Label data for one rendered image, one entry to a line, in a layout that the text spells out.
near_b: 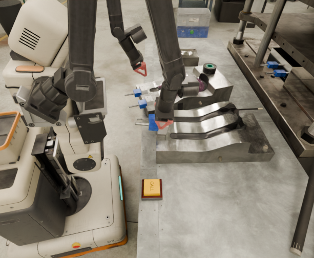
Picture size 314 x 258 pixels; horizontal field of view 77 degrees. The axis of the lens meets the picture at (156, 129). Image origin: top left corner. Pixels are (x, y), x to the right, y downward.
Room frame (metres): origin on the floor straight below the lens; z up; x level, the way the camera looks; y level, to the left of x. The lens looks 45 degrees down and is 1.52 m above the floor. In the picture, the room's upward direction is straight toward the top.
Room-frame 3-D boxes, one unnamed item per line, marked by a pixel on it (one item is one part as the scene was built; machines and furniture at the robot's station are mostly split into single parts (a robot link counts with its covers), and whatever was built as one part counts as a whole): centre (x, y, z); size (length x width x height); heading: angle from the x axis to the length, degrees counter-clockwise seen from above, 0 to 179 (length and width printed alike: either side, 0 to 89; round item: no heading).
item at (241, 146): (0.64, -0.24, 0.87); 0.50 x 0.26 x 0.14; 91
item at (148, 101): (0.85, 0.09, 0.86); 0.13 x 0.05 x 0.05; 109
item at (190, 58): (1.44, -0.20, 0.84); 0.20 x 0.15 x 0.07; 91
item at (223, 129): (0.65, -0.23, 0.92); 0.35 x 0.16 x 0.09; 91
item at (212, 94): (0.99, -0.15, 0.86); 0.50 x 0.26 x 0.11; 109
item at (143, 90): (0.95, 0.12, 0.86); 0.13 x 0.05 x 0.05; 109
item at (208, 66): (1.10, -0.32, 0.93); 0.08 x 0.08 x 0.04
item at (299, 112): (1.25, -1.11, 0.76); 1.30 x 0.84 x 0.07; 1
